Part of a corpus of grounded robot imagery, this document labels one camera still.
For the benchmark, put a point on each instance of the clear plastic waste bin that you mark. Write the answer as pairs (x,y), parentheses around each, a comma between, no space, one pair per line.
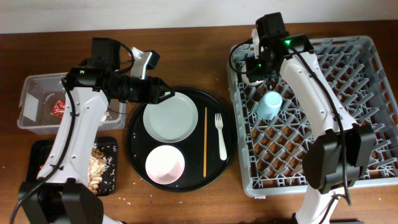
(39,94)

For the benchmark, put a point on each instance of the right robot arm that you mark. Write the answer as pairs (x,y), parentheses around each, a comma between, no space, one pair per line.
(342,147)

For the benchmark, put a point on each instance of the white plastic fork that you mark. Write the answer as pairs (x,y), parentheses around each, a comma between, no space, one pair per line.
(219,126)

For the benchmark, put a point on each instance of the black rectangular tray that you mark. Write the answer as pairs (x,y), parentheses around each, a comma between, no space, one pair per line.
(40,151)

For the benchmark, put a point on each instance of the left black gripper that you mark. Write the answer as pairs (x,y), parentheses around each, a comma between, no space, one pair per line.
(153,90)

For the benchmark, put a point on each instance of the cream white cup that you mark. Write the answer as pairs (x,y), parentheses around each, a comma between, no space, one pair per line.
(251,76)

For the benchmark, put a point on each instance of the red snack wrapper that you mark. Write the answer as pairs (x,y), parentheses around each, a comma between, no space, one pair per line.
(58,109)

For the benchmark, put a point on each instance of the white tissue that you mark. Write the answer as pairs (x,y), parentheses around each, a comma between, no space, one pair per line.
(104,117)

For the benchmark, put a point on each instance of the light blue cup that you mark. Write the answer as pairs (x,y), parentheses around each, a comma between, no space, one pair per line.
(269,105)

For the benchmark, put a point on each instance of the wooden chopstick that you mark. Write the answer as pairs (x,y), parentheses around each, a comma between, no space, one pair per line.
(205,143)

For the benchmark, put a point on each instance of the round black tray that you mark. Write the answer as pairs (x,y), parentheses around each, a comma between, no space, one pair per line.
(139,144)

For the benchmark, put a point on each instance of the grey round plate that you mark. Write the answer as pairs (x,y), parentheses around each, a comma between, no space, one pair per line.
(172,120)

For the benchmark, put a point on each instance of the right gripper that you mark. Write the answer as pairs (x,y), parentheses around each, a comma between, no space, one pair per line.
(253,73)

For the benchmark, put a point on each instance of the food leftovers pile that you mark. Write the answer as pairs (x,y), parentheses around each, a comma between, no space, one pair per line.
(101,171)

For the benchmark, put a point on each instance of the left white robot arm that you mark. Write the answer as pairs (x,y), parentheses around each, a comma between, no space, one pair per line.
(61,194)

